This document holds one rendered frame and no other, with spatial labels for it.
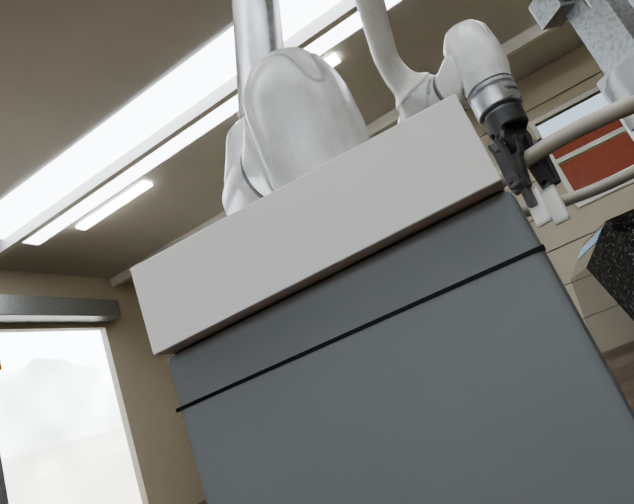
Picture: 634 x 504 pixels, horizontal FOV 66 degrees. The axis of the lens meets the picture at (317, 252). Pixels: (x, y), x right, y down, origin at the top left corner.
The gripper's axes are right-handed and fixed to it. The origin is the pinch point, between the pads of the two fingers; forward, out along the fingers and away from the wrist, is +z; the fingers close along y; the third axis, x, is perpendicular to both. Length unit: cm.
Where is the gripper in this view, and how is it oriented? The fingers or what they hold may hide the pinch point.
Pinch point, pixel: (546, 206)
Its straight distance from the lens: 97.7
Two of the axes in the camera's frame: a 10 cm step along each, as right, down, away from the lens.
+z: 2.8, 9.1, -3.1
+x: -4.1, 4.0, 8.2
